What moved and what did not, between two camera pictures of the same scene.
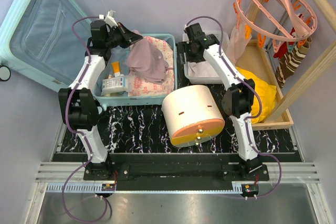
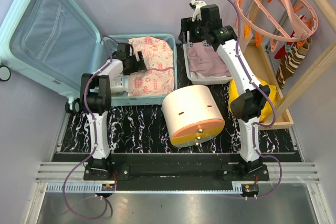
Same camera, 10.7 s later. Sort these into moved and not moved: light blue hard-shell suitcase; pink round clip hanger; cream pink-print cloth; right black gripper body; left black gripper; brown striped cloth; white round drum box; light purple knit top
Moved: left black gripper; right black gripper body; light purple knit top
Not moved: white round drum box; brown striped cloth; pink round clip hanger; light blue hard-shell suitcase; cream pink-print cloth
